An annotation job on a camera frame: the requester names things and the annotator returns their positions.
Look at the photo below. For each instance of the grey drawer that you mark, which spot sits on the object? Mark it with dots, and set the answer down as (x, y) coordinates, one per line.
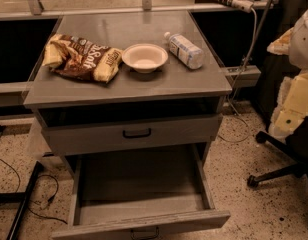
(140, 195)
(94, 138)

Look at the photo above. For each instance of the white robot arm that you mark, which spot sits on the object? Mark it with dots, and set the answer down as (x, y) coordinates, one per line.
(292, 100)

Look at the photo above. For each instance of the grey drawer cabinet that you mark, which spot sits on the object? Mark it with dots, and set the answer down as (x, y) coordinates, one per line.
(171, 91)

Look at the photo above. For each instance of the grey top drawer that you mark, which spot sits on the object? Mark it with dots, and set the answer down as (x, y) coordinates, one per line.
(94, 138)

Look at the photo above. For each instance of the white paper bowl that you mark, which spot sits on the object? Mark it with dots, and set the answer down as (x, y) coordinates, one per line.
(144, 58)

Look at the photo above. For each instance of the clear plastic water bottle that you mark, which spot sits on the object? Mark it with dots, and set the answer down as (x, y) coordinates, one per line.
(188, 53)

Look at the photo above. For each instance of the brown yellow snack bag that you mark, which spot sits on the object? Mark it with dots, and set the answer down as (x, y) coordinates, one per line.
(79, 58)

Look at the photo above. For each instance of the black office chair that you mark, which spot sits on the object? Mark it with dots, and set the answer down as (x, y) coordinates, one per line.
(293, 148)

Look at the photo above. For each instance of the grey metal stand pole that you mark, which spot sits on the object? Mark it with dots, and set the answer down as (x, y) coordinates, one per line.
(256, 33)

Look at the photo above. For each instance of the black metal floor frame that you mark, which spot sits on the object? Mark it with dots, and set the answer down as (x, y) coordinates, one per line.
(22, 198)

